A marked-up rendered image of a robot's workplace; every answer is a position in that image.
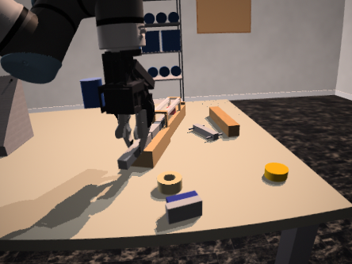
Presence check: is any orange wooden plank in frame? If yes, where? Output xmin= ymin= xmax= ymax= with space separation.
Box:
xmin=209 ymin=106 xmax=240 ymax=137

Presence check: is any orange short cylinder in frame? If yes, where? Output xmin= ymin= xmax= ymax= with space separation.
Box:
xmin=264 ymin=163 xmax=289 ymax=182

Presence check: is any grey bar with cross pins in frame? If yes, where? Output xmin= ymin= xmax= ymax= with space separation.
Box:
xmin=189 ymin=124 xmax=223 ymax=140

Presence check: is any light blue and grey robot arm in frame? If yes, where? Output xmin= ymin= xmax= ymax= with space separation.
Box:
xmin=0 ymin=0 xmax=147 ymax=84

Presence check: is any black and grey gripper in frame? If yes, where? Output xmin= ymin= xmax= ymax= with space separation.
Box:
xmin=98 ymin=49 xmax=155 ymax=153

